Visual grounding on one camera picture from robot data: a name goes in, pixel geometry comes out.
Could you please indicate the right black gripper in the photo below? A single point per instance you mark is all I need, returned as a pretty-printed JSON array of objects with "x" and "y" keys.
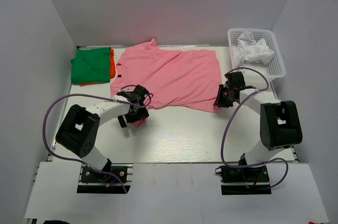
[{"x": 219, "y": 102}]

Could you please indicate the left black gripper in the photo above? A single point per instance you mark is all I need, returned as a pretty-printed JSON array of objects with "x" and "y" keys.
[{"x": 141, "y": 114}]

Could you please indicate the pink t shirt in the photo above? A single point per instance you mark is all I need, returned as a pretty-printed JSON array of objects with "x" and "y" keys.
[{"x": 175, "y": 78}]

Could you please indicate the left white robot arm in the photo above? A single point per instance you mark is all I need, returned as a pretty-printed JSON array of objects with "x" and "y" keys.
[{"x": 79, "y": 129}]

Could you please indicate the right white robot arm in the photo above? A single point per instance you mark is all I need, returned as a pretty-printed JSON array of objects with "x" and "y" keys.
[{"x": 279, "y": 125}]

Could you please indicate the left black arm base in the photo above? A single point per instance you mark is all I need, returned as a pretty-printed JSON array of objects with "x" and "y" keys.
[{"x": 91, "y": 182}]

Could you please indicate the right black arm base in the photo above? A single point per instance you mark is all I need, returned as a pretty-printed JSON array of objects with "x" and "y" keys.
[{"x": 249, "y": 181}]

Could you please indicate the white crumpled t shirt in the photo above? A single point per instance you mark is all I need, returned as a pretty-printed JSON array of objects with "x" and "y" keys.
[{"x": 249, "y": 50}]

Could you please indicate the orange folded t shirt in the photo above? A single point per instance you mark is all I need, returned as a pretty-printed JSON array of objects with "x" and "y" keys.
[{"x": 112, "y": 70}]

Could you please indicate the white plastic basket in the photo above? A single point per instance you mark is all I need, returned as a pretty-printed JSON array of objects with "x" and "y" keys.
[{"x": 275, "y": 68}]

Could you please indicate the green folded t shirt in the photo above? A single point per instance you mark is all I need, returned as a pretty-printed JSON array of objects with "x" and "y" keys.
[{"x": 91, "y": 66}]

